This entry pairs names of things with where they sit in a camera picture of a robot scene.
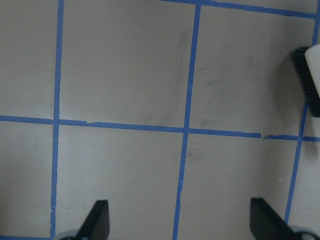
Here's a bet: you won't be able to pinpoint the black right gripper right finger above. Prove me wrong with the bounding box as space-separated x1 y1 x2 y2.
249 197 300 240

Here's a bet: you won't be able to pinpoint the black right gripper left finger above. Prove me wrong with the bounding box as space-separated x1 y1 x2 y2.
75 200 110 240

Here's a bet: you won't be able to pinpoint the white hand brush black bristles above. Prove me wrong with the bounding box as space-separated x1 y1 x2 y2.
290 46 320 118

